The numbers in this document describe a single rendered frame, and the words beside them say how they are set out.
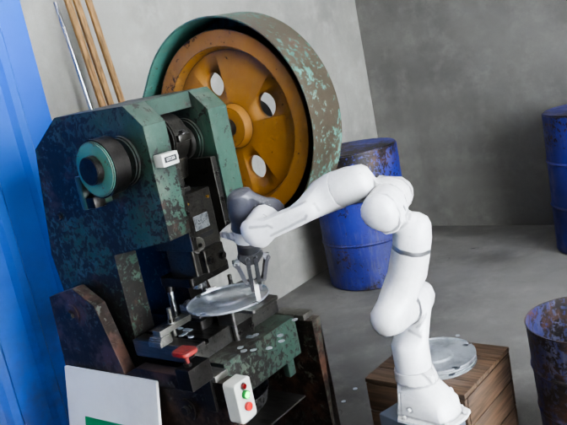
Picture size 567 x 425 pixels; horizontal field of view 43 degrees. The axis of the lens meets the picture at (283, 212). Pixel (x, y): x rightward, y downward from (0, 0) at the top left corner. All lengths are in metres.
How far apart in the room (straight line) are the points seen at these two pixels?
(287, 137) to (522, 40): 2.94
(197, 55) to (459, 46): 2.99
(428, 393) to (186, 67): 1.50
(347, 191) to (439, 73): 3.58
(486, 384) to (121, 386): 1.28
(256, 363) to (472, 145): 3.40
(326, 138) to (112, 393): 1.18
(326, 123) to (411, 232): 0.67
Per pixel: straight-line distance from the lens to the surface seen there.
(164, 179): 2.30
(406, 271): 2.03
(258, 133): 2.68
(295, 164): 2.57
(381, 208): 1.93
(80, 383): 2.84
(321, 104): 2.49
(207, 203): 2.49
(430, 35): 5.52
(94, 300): 2.65
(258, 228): 2.09
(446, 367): 2.68
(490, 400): 2.74
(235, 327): 2.48
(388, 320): 2.04
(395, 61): 5.67
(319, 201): 2.03
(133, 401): 2.62
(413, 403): 2.20
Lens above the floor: 1.57
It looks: 13 degrees down
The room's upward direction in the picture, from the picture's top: 11 degrees counter-clockwise
